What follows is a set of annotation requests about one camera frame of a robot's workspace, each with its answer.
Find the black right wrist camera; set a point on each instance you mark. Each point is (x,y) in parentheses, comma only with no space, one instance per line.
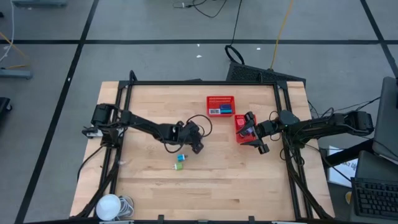
(289,117)

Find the black metal bar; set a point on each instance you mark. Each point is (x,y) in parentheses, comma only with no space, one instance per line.
(348,154)

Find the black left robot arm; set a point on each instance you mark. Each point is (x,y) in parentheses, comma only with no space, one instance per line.
(143,124)

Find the black aluminium table frame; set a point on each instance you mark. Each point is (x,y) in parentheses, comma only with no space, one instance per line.
(202,83)

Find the blue white wall charger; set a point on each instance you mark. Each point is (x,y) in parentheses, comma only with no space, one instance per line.
(181,157)

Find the black floor object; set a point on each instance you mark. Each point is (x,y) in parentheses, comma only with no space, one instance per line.
(4,105)

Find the white paper sheet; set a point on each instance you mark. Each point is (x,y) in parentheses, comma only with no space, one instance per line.
(340,174)

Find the black mesh computer case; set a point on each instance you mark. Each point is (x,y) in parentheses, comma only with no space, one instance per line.
(264,76)

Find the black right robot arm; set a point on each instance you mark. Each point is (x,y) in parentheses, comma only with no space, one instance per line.
(335,126)

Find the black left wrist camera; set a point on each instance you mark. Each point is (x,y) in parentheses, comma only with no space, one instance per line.
(192,128)

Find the green white wall charger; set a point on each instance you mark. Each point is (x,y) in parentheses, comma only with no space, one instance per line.
(178,166)

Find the grey metal base bar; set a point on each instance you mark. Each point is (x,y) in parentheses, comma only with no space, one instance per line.
(40,3)
(15,74)

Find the white round dome lamp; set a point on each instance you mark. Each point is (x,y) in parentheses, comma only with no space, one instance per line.
(108,207)

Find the lavender wall charger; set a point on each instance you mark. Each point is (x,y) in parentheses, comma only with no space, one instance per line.
(246,131)

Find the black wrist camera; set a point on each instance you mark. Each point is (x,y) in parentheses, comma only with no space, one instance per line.
(289,117)
(192,128)

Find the red wall charger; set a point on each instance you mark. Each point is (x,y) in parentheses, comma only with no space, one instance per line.
(240,122)

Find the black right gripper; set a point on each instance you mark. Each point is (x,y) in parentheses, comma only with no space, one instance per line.
(266,130)

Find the black keyboard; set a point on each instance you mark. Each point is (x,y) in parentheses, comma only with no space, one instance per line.
(376,199)

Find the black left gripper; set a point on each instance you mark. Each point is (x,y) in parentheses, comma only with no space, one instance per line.
(175,135)

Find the red plastic basket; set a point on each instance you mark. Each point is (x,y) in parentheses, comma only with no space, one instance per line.
(239,138)
(213,101)

